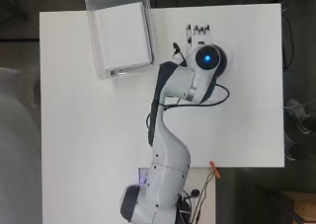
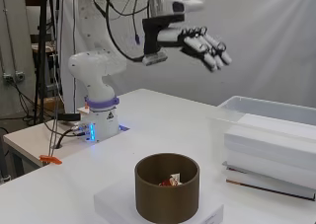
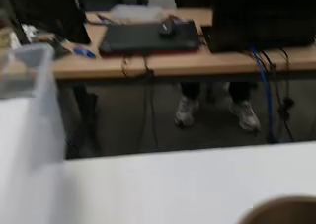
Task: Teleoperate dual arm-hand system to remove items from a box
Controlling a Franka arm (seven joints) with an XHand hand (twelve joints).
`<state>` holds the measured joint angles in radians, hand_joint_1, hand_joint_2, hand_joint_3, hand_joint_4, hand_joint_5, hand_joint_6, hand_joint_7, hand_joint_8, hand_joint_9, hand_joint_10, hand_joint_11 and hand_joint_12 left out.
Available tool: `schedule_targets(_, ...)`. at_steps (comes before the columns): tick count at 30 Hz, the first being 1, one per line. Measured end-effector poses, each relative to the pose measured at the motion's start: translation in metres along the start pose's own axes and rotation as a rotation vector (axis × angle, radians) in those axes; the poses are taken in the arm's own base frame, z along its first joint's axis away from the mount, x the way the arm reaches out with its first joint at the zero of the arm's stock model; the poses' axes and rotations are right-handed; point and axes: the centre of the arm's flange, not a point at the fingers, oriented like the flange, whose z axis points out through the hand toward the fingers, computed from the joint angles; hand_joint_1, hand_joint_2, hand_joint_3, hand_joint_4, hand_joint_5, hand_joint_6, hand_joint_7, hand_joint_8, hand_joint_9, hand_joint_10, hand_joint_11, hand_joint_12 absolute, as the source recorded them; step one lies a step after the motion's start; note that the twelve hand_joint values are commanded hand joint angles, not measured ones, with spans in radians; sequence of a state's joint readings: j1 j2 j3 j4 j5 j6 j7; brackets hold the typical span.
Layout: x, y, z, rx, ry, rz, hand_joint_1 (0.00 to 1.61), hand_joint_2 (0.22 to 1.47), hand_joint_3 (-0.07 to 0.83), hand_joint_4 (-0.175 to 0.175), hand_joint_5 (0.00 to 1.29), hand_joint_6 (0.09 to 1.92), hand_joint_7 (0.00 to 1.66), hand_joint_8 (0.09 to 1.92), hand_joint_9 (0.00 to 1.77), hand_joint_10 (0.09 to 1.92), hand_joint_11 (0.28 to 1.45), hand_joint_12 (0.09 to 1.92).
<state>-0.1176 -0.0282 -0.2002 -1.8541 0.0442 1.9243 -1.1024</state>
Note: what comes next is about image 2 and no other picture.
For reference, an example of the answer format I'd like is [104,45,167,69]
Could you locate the black wrist mount bracket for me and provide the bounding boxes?
[141,14,187,58]

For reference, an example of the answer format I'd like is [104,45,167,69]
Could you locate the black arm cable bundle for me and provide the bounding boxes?
[88,0,150,64]

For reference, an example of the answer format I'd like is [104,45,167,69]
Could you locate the grey wall electrical box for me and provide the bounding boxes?
[2,71,26,84]

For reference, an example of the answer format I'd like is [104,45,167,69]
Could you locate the orange clamp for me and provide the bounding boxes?
[39,154,63,166]

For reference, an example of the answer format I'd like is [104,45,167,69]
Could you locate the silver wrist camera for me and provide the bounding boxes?
[141,50,169,67]

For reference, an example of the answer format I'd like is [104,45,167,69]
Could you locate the clear plastic box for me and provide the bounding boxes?
[206,95,316,202]

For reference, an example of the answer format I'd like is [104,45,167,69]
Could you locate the grey wall conduit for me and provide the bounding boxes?
[0,0,18,74]

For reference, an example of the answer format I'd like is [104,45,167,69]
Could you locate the red snack packet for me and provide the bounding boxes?
[158,172,184,187]

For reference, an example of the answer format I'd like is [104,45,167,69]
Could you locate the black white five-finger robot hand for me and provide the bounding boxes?
[157,26,233,73]

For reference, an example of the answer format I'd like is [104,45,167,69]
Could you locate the black power adapter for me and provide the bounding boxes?
[57,112,82,122]

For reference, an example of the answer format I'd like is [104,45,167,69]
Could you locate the grey cover book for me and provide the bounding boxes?
[221,161,316,202]

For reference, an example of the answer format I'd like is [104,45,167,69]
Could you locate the brown round tub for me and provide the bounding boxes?
[133,152,200,224]

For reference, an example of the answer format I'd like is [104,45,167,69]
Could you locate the brown cardboard box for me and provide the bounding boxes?
[39,96,65,113]

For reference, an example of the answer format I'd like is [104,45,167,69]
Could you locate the white hanging sheet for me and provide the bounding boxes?
[60,0,316,109]

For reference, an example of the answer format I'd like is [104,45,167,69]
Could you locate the black tripod stand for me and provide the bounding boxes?
[33,0,56,125]

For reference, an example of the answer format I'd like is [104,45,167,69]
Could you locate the black base cable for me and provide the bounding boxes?
[52,125,87,150]

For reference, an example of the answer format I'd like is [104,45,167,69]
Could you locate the beige side table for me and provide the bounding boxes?
[3,116,87,169]

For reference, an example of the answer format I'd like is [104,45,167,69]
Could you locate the white flat box stand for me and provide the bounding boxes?
[93,184,225,224]

